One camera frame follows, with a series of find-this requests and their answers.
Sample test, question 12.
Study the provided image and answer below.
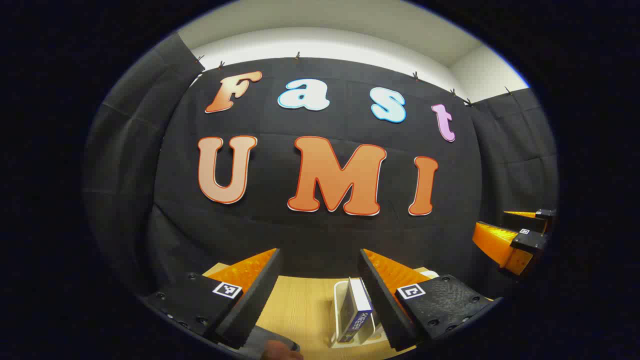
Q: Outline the grey schoolbag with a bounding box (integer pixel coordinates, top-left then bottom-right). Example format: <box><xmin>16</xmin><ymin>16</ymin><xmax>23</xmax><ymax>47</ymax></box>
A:
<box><xmin>243</xmin><ymin>325</ymin><xmax>302</xmax><ymax>360</ymax></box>

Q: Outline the blue cover book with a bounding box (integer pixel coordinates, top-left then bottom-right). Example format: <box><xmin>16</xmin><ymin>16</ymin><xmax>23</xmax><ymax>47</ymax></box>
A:
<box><xmin>338</xmin><ymin>278</ymin><xmax>375</xmax><ymax>344</ymax></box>

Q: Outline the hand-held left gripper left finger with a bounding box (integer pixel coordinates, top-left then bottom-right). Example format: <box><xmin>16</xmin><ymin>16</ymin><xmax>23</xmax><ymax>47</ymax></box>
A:
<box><xmin>142</xmin><ymin>248</ymin><xmax>282</xmax><ymax>350</ymax></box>

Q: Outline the black backdrop cloth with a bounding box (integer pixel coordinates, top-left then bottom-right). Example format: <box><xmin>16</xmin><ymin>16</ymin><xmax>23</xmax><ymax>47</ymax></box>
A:
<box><xmin>82</xmin><ymin>32</ymin><xmax>559</xmax><ymax>321</ymax></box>

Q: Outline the white bookshelf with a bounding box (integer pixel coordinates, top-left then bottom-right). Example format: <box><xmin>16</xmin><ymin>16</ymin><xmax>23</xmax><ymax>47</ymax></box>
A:
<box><xmin>329</xmin><ymin>269</ymin><xmax>441</xmax><ymax>349</ymax></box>

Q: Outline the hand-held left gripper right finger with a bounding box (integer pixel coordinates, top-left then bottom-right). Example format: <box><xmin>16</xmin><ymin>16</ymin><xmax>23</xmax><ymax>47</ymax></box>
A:
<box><xmin>358</xmin><ymin>248</ymin><xmax>496</xmax><ymax>352</ymax></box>

